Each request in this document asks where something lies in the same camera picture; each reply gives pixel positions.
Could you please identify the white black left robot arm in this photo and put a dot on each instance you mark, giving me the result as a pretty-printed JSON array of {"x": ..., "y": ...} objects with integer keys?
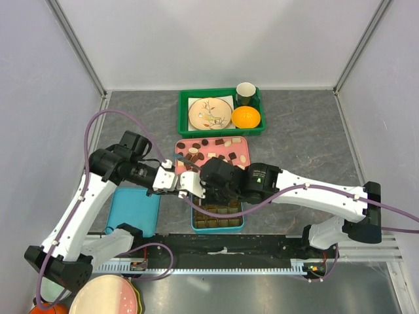
[{"x": 62, "y": 257}]

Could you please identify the pink white plate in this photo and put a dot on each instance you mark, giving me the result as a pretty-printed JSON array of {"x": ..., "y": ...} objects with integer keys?
[{"x": 107, "y": 294}]

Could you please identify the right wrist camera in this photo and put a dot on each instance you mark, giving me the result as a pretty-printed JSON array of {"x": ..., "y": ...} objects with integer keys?
[{"x": 189, "y": 183}]

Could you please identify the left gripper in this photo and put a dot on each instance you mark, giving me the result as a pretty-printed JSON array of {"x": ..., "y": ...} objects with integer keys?
[{"x": 155, "y": 188}]

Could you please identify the metal tongs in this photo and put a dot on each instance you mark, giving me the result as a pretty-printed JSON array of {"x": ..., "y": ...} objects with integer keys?
[{"x": 181, "y": 161}]

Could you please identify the green mug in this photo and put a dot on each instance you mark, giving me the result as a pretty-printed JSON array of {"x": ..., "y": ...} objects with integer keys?
[{"x": 246, "y": 95}]

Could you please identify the pink chocolate tray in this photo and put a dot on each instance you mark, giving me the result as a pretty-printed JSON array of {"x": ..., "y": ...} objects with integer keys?
[{"x": 233, "y": 150}]

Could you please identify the blue chocolate tin box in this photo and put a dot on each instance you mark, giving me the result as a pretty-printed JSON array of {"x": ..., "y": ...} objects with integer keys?
[{"x": 217, "y": 222}]

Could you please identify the slotted cable duct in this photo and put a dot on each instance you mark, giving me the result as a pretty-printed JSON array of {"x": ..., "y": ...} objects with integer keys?
[{"x": 128, "y": 267}]

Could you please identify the blue tin lid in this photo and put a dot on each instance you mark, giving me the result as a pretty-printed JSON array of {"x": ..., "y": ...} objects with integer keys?
[{"x": 134, "y": 207}]

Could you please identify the orange red mug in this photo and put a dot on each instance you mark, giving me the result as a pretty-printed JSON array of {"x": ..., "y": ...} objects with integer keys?
[{"x": 45, "y": 307}]

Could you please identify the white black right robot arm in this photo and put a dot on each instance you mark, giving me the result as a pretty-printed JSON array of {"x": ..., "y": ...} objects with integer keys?
[{"x": 354, "y": 209}]

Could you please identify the aluminium frame rail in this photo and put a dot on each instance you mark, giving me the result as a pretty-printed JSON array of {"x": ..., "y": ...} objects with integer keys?
[{"x": 76, "y": 45}]

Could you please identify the decorated ceramic plate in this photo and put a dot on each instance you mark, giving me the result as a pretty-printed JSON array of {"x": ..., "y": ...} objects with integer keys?
[{"x": 209, "y": 114}]

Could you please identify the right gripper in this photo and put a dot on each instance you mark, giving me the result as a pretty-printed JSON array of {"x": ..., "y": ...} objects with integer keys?
[{"x": 208, "y": 198}]

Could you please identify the yellow bowl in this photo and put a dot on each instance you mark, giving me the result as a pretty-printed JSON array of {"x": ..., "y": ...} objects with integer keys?
[{"x": 245, "y": 117}]

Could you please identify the brown plastic chocolate insert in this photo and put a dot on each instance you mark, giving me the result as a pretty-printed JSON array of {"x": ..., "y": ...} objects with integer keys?
[{"x": 217, "y": 217}]

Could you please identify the pale green bowl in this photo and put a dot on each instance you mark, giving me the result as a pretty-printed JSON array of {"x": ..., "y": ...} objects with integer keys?
[{"x": 50, "y": 291}]

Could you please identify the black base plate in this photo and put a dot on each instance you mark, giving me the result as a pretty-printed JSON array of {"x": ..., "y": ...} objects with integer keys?
[{"x": 277, "y": 246}]

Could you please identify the green plastic crate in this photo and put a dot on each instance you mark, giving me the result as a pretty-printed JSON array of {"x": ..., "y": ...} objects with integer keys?
[{"x": 187, "y": 131}]

